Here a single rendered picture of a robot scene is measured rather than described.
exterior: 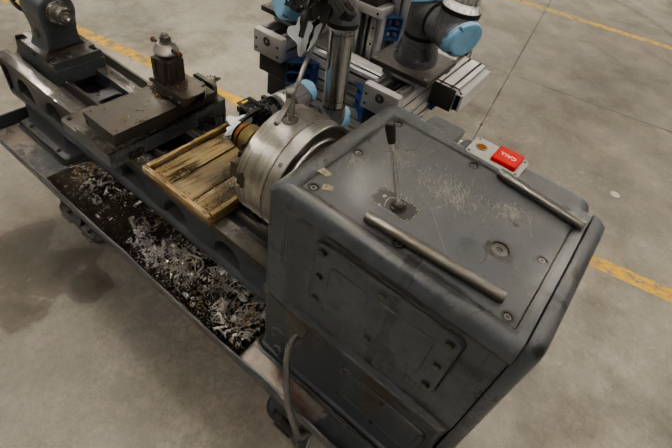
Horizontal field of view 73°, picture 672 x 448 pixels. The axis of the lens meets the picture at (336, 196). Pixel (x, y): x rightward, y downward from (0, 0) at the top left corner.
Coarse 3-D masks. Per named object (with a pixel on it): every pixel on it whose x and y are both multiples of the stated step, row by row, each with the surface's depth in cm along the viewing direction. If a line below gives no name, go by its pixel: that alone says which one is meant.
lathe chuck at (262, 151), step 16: (304, 112) 112; (272, 128) 108; (288, 128) 107; (304, 128) 108; (256, 144) 107; (272, 144) 106; (240, 160) 109; (256, 160) 107; (272, 160) 105; (256, 176) 107; (240, 192) 113; (256, 192) 108; (256, 208) 112
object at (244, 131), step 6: (240, 126) 124; (246, 126) 125; (252, 126) 124; (258, 126) 126; (234, 132) 124; (240, 132) 124; (246, 132) 123; (252, 132) 122; (234, 138) 125; (240, 138) 123; (246, 138) 122; (234, 144) 127; (240, 144) 123
